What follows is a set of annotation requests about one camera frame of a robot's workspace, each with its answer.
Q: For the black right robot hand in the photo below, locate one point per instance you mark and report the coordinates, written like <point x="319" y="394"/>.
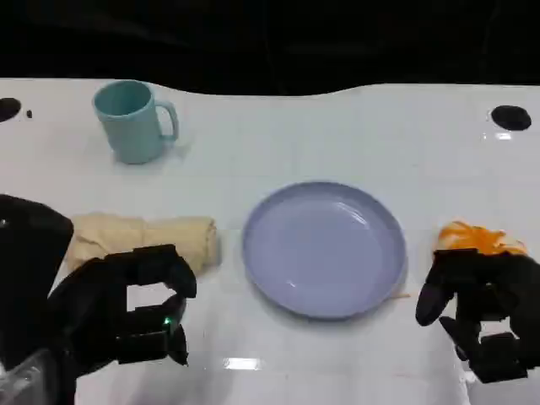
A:
<point x="498" y="287"/>

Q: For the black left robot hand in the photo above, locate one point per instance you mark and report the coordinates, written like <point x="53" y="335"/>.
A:
<point x="97" y="304"/>

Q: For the beige towel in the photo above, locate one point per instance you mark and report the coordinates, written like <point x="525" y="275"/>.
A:
<point x="160" y="234"/>

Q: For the orange and white bread roll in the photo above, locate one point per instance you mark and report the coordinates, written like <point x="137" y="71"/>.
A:
<point x="481" y="238"/>

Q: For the lilac plate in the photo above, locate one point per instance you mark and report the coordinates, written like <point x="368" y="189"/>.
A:
<point x="325" y="253"/>

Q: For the pale green mug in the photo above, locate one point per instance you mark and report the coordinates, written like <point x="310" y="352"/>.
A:
<point x="131" y="126"/>

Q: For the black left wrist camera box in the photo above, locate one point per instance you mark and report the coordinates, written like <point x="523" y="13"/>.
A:
<point x="25" y="261"/>

